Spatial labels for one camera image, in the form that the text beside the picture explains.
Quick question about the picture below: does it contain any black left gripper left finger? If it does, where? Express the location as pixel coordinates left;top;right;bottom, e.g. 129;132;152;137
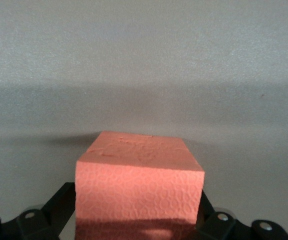
0;182;76;240

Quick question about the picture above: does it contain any orange foam block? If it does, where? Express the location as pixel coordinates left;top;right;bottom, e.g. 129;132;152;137
75;130;206;240

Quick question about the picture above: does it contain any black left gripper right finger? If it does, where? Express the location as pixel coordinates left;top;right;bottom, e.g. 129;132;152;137
196;191;288;240

